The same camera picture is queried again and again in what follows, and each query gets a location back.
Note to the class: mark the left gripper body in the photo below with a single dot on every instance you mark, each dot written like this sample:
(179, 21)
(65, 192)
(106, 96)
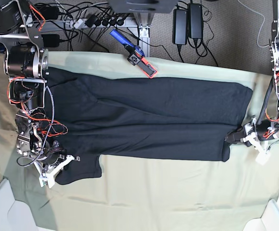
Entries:
(267, 130)

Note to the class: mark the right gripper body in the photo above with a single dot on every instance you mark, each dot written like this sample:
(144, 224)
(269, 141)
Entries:
(53, 156)

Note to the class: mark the black T-shirt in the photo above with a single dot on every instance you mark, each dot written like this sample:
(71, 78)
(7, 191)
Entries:
(159, 118)

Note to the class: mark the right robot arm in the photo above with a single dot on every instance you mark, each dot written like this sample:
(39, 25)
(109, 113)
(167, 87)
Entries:
(26, 64)

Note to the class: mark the white bin left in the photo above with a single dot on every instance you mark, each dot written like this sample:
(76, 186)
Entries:
(7, 209)

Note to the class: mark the white bin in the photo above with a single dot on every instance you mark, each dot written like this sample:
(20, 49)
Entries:
(7, 209)
(269, 221)

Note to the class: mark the white bin right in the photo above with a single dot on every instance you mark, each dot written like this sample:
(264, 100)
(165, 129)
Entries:
(269, 221)

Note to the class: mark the light green table cloth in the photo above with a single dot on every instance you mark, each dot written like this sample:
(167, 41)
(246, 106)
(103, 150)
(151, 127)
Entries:
(136, 194)

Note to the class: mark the black power brick left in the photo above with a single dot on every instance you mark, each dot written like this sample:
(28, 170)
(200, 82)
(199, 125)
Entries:
(51, 40)

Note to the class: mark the black power brick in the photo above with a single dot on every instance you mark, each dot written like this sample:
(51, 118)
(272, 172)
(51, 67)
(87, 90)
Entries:
(195, 15)
(179, 35)
(51, 40)

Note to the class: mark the blue orange bar clamp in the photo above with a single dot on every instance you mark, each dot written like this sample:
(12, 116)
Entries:
(136, 55)

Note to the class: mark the black power brick right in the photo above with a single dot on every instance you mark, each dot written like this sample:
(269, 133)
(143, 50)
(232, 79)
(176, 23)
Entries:
(179, 35)

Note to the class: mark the white power strip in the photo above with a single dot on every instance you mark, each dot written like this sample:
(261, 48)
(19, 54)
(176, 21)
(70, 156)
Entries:
(94, 21)

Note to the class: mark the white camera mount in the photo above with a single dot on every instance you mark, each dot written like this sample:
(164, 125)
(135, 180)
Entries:
(252, 131)
(47, 176)

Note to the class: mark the aluminium frame post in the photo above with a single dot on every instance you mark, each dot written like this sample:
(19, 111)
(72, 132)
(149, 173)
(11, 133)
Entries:
(144, 22)

